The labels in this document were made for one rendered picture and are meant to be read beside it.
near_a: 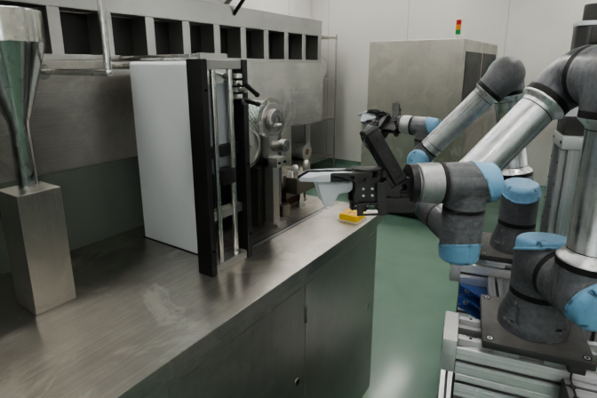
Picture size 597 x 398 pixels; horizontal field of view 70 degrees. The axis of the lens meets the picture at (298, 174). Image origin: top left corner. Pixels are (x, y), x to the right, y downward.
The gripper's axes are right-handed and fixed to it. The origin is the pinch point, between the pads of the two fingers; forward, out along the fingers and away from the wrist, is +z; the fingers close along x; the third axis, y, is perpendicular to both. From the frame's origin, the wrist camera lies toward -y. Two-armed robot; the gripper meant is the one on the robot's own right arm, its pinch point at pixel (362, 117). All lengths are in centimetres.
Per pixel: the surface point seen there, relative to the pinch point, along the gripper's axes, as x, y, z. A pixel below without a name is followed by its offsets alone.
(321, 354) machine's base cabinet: 15, 91, -29
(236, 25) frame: -54, 7, 35
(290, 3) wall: 102, -297, 323
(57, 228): -68, 106, -6
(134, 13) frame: -83, 44, 27
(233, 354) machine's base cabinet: -30, 107, -35
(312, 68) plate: -5, -26, 43
